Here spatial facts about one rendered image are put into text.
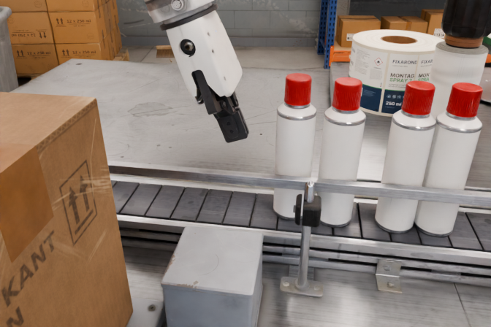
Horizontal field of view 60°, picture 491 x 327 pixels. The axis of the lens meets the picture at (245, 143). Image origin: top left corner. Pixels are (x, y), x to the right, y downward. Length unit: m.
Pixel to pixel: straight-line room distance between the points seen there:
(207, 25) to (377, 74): 0.52
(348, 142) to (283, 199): 0.13
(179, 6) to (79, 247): 0.27
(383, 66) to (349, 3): 3.98
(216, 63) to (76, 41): 3.31
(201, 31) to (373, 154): 0.44
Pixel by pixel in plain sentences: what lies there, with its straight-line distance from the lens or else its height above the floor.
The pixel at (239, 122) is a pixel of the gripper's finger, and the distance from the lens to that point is 0.56.
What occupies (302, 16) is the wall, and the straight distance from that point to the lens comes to 4.96.
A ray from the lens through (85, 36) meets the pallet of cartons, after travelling 3.75.
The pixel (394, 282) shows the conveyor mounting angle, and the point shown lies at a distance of 0.62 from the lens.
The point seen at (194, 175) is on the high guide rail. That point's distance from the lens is 0.57.
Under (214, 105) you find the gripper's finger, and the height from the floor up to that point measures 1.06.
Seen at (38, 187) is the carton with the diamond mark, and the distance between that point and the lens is 0.33.
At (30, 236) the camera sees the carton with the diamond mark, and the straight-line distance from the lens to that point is 0.33.
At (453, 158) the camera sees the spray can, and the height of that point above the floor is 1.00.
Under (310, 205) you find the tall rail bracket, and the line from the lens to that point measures 0.49.
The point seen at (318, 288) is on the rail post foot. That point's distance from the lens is 0.59.
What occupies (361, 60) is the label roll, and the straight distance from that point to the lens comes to 0.97.
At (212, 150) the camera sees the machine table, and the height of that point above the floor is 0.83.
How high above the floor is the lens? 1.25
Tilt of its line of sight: 27 degrees down
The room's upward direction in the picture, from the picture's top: straight up
